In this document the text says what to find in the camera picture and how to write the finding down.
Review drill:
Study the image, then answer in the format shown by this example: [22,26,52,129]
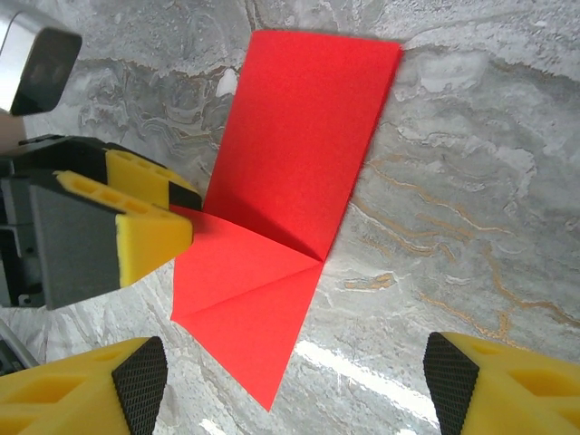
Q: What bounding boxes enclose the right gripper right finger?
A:
[423,331,580,435]

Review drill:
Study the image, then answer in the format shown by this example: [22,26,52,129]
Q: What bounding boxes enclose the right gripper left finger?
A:
[0,335,169,435]

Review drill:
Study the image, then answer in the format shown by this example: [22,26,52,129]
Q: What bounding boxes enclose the red square cloth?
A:
[169,29,404,413]

